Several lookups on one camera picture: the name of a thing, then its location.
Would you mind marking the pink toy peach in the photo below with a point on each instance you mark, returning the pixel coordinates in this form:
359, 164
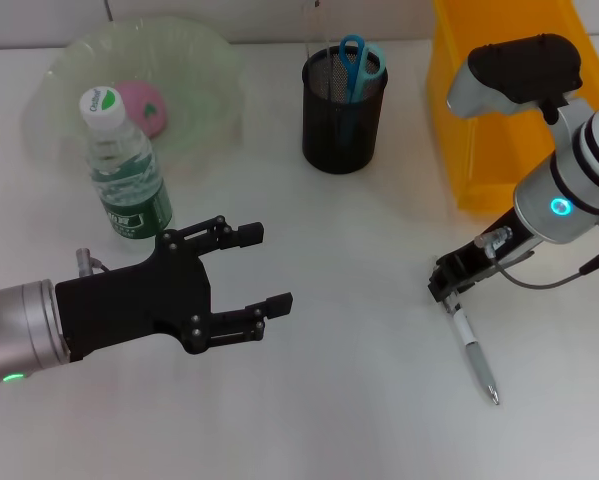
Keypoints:
146, 110

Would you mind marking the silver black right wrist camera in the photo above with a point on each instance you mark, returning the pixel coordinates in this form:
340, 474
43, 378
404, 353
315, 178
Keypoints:
514, 75

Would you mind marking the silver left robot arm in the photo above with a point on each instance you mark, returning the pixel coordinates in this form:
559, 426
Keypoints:
19, 335

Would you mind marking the clear green-label water bottle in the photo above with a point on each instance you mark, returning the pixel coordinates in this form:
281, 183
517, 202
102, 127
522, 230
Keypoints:
129, 185

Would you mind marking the blue plastic scissors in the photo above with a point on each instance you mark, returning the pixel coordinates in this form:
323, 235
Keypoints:
353, 80

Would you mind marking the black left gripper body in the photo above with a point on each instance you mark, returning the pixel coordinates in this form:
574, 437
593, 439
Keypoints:
134, 310

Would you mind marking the yellow plastic bin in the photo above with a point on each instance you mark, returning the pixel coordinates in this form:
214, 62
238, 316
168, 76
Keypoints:
489, 160

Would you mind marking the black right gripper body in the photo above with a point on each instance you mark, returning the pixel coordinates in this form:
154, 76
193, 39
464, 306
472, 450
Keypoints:
494, 250

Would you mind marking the white grey ballpoint pen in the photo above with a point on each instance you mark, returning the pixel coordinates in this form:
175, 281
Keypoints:
474, 350

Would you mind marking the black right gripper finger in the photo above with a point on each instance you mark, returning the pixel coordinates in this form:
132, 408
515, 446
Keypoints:
446, 267
441, 292

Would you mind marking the black mesh pen holder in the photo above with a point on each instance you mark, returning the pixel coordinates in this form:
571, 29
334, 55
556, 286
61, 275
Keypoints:
339, 145

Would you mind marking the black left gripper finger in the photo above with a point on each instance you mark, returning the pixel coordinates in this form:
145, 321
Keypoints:
224, 235
241, 325

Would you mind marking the green glass fruit plate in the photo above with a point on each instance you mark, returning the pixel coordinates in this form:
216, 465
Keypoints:
194, 75

